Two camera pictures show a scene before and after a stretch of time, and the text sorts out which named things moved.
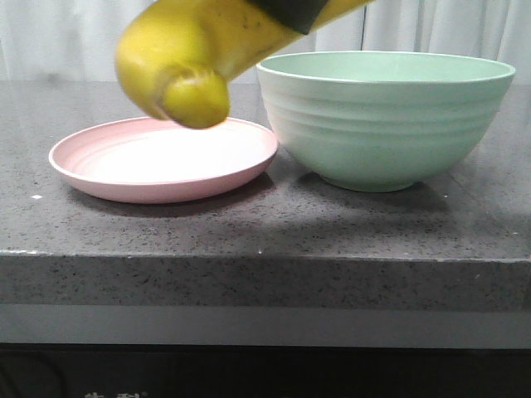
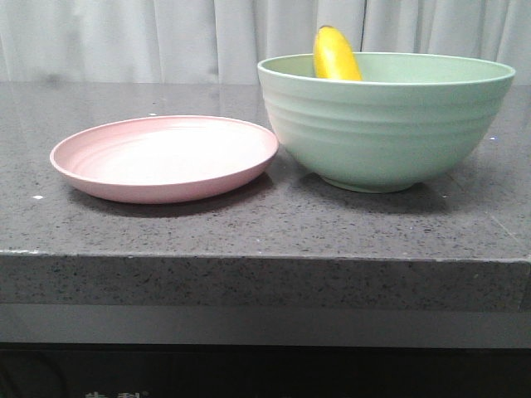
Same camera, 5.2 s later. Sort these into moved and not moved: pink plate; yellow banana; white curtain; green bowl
Moved: yellow banana
Not moved: green bowl; white curtain; pink plate
